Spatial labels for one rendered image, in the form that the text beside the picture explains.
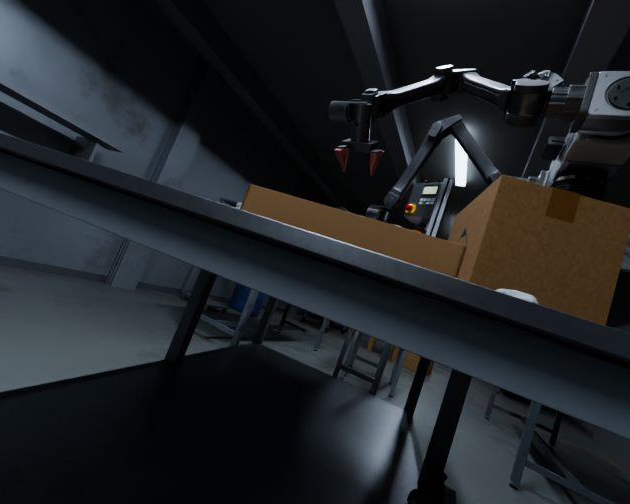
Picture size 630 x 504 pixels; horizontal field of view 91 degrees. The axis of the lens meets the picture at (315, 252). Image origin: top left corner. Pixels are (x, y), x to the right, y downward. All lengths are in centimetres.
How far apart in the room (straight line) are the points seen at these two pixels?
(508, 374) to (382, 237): 18
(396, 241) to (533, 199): 44
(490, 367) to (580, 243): 45
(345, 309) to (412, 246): 10
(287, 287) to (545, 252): 52
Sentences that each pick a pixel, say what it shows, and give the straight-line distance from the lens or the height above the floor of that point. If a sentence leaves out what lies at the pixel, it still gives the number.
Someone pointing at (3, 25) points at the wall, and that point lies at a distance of 379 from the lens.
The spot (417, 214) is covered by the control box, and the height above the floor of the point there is 130.
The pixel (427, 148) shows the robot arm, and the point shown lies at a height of 155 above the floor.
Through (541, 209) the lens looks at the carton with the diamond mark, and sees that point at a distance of 74.
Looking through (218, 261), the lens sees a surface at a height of 77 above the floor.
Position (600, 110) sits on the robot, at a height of 140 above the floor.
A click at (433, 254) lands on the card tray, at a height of 85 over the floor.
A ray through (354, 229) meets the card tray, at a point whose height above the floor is 85.
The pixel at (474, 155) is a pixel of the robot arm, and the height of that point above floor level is 154.
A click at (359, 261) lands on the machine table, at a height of 82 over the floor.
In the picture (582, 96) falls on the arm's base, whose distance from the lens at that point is 106.
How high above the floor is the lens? 78
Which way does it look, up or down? 6 degrees up
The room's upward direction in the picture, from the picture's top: 20 degrees clockwise
